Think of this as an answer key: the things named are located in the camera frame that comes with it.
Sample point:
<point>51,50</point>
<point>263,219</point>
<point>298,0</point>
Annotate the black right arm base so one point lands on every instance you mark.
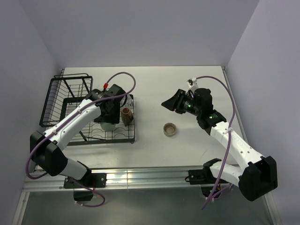
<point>202,176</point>

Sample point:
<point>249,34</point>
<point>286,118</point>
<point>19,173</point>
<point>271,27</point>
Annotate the aluminium mounting rail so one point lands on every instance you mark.
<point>122,178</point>

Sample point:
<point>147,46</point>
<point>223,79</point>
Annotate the light green cup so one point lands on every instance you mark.
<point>107,127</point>

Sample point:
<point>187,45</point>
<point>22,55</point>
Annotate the brown mug black inside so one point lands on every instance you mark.
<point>126,116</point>

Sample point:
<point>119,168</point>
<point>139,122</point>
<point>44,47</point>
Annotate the beige speckled cup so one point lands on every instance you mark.
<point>169,129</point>

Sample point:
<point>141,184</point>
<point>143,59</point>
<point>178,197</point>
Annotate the black wire dish rack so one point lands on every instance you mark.
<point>65,93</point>

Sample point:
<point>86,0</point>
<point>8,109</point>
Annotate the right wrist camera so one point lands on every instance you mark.
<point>192,84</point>

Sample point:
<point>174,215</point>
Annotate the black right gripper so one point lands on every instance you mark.
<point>177,99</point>

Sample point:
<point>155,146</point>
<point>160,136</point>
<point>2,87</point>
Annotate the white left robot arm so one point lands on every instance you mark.
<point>46,149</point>

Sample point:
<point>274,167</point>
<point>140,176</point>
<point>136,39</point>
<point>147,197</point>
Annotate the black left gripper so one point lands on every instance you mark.
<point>114,119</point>

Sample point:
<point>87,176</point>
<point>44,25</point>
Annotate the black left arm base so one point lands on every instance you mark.
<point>90,179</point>

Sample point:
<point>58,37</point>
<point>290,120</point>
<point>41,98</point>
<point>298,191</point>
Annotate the black box under rail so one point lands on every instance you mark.
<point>82,196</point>

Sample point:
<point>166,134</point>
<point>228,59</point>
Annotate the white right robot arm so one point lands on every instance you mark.
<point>255,175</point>

